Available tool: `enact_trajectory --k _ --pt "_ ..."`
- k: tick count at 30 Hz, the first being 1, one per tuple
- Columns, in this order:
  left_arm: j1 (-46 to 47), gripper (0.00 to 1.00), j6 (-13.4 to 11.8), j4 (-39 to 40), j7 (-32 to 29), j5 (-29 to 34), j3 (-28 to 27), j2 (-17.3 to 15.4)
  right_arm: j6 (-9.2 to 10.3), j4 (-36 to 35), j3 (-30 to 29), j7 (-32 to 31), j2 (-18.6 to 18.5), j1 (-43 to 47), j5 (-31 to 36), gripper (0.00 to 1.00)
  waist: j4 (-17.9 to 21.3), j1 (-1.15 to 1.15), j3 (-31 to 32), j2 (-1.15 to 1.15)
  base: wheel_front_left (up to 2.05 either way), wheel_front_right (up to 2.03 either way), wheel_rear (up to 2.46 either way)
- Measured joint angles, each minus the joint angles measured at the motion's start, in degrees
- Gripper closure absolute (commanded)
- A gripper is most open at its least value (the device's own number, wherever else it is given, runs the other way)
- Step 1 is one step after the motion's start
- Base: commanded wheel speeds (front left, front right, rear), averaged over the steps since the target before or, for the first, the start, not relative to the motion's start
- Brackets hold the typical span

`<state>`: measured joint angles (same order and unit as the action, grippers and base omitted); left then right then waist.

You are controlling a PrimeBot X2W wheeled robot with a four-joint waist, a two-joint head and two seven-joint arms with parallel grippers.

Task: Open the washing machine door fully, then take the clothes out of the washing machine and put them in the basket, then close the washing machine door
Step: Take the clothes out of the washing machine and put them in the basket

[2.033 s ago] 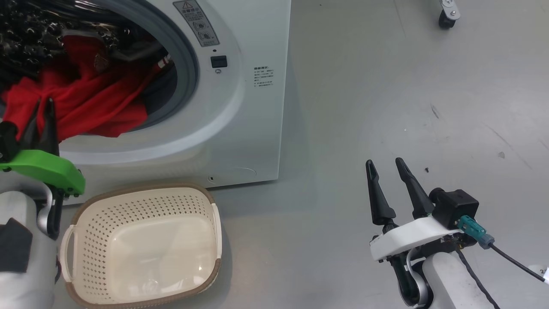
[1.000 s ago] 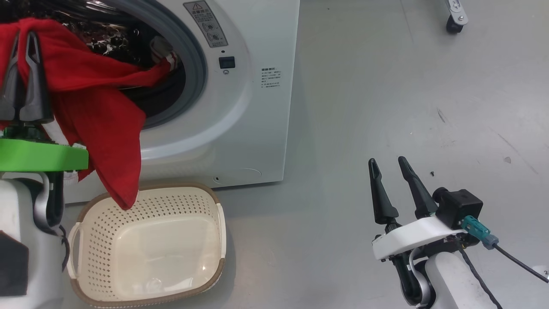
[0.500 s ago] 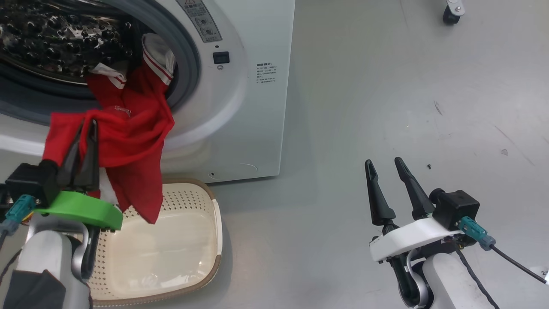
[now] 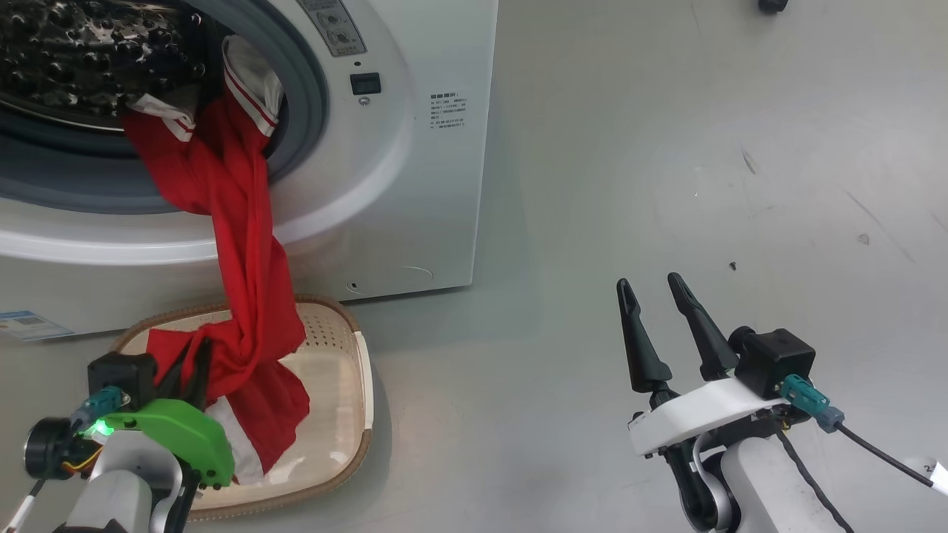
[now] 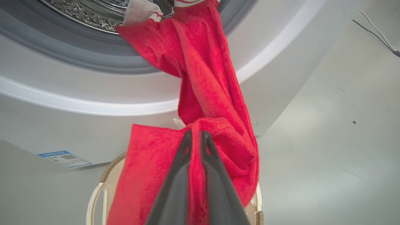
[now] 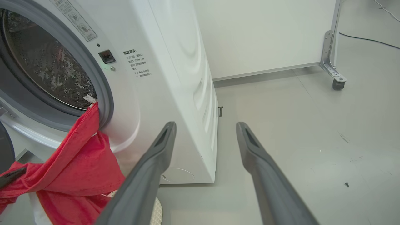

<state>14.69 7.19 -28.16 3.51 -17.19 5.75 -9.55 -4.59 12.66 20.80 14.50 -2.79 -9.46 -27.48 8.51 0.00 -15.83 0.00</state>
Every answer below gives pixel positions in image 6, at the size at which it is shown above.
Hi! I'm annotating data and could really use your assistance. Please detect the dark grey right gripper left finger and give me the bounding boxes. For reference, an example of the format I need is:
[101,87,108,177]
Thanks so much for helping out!
[95,121,177,225]

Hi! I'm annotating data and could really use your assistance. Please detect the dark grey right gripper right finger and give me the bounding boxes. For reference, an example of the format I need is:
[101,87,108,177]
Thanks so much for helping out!
[236,122,319,225]

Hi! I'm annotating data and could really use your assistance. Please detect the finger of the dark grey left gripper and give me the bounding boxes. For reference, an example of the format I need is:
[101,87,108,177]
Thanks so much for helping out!
[0,167,27,189]

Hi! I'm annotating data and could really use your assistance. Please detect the dark washing machine door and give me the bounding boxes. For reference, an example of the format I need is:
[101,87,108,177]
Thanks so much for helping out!
[0,122,16,174]

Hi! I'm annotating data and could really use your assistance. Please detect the red and white garment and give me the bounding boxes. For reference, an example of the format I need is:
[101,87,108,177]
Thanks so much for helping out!
[0,102,125,225]

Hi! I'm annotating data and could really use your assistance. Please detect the beige perforated laundry basket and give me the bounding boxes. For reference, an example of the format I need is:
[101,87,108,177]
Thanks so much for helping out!
[108,189,163,225]

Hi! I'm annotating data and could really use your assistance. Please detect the white front-load washing machine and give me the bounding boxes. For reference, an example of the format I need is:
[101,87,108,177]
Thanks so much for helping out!
[0,0,219,185]

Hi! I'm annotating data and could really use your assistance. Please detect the silver metal partition leg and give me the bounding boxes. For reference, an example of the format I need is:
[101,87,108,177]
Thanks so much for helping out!
[319,0,347,82]

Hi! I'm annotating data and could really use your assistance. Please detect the white partition panel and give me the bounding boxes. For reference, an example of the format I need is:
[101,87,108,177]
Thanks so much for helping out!
[192,0,336,82]

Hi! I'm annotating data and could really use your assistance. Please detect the black floor cable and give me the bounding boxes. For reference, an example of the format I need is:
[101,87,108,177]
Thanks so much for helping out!
[339,32,400,50]

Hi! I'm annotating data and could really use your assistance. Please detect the white floor cable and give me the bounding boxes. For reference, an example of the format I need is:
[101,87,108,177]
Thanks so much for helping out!
[373,0,400,22]

